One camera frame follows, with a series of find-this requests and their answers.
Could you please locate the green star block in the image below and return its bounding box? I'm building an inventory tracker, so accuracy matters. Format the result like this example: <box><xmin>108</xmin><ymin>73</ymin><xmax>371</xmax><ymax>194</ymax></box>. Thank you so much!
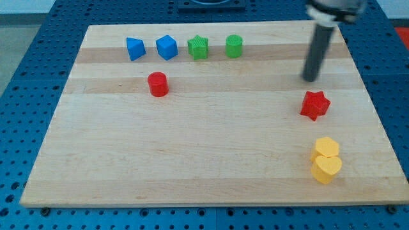
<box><xmin>187</xmin><ymin>35</ymin><xmax>208</xmax><ymax>61</ymax></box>

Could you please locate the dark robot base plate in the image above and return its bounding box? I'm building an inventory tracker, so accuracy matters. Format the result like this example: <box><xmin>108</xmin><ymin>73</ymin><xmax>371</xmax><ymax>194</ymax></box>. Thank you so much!
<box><xmin>177</xmin><ymin>0</ymin><xmax>247</xmax><ymax>12</ymax></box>

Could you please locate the yellow hexagon block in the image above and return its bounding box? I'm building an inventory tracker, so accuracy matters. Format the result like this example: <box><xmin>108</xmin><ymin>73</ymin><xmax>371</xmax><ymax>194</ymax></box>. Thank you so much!
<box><xmin>310</xmin><ymin>137</ymin><xmax>339</xmax><ymax>162</ymax></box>

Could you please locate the blue triangular prism block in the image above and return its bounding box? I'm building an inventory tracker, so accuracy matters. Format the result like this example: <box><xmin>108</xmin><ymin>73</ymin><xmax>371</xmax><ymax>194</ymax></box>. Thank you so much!
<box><xmin>126</xmin><ymin>37</ymin><xmax>146</xmax><ymax>61</ymax></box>

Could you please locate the red cylinder block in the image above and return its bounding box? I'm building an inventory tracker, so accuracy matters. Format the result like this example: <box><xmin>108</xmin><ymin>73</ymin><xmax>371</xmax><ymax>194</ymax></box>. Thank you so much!
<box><xmin>148</xmin><ymin>72</ymin><xmax>169</xmax><ymax>97</ymax></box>

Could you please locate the red star block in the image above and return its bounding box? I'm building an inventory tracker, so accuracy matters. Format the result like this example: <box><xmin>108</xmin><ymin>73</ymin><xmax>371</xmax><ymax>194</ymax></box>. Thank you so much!
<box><xmin>300</xmin><ymin>91</ymin><xmax>331</xmax><ymax>121</ymax></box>

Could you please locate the green cylinder block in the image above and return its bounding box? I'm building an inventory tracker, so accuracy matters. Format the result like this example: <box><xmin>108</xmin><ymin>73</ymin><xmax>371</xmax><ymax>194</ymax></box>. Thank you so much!
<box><xmin>225</xmin><ymin>34</ymin><xmax>243</xmax><ymax>58</ymax></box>

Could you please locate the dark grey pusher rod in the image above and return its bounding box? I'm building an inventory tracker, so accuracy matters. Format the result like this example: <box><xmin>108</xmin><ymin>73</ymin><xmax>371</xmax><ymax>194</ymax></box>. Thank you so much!
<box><xmin>302</xmin><ymin>24</ymin><xmax>334</xmax><ymax>82</ymax></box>

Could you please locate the yellow heart block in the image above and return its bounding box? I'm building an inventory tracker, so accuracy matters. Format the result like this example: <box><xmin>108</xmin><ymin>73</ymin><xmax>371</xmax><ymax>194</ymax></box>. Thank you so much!
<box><xmin>311</xmin><ymin>156</ymin><xmax>343</xmax><ymax>185</ymax></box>

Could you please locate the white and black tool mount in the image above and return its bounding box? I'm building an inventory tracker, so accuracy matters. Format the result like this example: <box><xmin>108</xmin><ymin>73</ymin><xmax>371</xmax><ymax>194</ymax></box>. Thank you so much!
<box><xmin>305</xmin><ymin>0</ymin><xmax>367</xmax><ymax>27</ymax></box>

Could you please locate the wooden board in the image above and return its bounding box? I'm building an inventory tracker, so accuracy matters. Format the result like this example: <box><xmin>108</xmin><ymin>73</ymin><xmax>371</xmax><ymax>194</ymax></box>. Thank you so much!
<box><xmin>20</xmin><ymin>20</ymin><xmax>408</xmax><ymax>208</ymax></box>

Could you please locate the blue cube block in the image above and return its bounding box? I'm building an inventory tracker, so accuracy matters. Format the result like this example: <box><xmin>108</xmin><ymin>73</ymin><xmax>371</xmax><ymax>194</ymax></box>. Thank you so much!
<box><xmin>156</xmin><ymin>35</ymin><xmax>178</xmax><ymax>61</ymax></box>

